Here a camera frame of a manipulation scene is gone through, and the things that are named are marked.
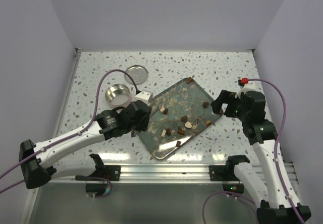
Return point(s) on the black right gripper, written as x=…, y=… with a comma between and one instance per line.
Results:
x=225, y=97

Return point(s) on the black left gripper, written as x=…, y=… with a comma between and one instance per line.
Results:
x=143, y=125

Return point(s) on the metal serving tongs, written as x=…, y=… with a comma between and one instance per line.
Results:
x=154, y=106

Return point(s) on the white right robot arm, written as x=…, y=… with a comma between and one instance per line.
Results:
x=274, y=197

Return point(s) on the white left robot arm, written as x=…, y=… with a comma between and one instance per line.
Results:
x=37, y=159

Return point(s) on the dark heart chocolate right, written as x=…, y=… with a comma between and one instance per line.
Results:
x=205, y=104

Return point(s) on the white cube chocolate lower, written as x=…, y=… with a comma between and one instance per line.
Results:
x=163, y=133

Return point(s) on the dark cup chocolate lower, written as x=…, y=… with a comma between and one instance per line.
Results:
x=168, y=131

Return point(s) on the round metal tin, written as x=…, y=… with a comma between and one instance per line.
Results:
x=118, y=95

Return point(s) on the round metal tin lid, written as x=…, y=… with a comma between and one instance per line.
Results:
x=138, y=73

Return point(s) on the blossom pattern teal tray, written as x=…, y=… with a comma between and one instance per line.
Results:
x=181, y=99

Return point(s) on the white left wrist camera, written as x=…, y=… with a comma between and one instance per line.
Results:
x=144, y=96

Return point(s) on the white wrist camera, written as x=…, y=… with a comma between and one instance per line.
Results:
x=144, y=96
x=245, y=86

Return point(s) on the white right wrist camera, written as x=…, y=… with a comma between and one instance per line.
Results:
x=245, y=86

